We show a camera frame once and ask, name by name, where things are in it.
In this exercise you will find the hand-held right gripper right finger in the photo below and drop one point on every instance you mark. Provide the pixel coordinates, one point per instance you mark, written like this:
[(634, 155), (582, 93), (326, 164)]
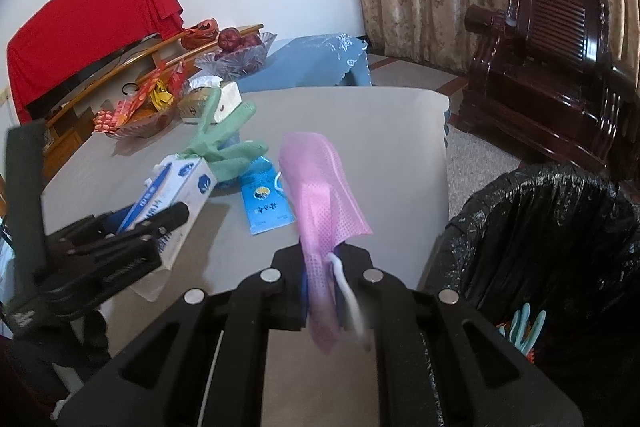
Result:
[(352, 267)]

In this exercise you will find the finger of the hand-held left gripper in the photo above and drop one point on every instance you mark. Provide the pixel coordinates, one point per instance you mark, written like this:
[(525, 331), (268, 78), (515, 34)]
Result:
[(160, 219), (112, 222)]

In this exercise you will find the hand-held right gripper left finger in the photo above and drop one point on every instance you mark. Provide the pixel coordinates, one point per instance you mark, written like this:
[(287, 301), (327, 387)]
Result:
[(287, 272)]

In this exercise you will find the white and blue cardboard box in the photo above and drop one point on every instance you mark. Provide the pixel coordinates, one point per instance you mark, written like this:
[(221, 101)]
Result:
[(192, 187)]

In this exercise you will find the pink face mask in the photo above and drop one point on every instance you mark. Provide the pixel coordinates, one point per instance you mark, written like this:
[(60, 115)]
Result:
[(315, 197)]

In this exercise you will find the teal rubber glove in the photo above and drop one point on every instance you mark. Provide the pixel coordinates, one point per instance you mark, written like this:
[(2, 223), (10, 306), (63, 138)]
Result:
[(522, 329)]

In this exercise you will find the black bag lined trash bin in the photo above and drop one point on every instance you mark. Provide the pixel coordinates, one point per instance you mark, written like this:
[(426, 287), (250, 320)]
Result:
[(540, 232)]

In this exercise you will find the wooden television cabinet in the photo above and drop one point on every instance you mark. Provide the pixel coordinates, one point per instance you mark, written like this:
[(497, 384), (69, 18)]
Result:
[(60, 157)]

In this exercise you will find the blue flat packet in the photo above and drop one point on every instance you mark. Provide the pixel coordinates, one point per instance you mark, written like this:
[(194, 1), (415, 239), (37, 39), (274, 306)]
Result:
[(262, 202)]

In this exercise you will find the glass candy bowl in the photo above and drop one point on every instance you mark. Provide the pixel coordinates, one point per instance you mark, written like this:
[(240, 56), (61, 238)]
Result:
[(145, 127)]

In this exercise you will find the green rubber glove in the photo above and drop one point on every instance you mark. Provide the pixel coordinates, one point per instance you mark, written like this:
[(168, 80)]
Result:
[(220, 147)]

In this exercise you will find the black television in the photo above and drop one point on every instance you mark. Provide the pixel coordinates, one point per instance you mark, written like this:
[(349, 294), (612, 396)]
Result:
[(50, 99)]

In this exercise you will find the bowl of red snack packets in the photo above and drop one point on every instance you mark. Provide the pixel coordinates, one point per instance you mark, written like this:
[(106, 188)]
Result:
[(150, 97)]

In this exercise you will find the grey table cover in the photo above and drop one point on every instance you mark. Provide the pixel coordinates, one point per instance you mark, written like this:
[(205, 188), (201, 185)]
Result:
[(375, 142)]

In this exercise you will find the tissue box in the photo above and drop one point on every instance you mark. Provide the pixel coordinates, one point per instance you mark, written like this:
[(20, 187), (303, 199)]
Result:
[(227, 99)]

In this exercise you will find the glass fruit bowl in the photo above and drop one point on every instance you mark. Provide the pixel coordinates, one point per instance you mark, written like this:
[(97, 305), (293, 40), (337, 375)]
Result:
[(235, 62)]

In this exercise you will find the red apple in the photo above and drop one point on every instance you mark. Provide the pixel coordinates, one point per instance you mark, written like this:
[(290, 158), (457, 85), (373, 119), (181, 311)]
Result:
[(229, 39), (252, 41)]

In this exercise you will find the red cloth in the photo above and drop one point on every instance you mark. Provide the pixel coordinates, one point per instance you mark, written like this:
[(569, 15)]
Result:
[(85, 22)]

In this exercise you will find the blue embroidered cloth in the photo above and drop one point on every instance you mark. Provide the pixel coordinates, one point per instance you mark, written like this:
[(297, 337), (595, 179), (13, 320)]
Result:
[(310, 62)]

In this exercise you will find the dark wooden armchair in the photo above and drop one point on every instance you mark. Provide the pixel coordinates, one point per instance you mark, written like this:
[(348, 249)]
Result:
[(540, 72)]

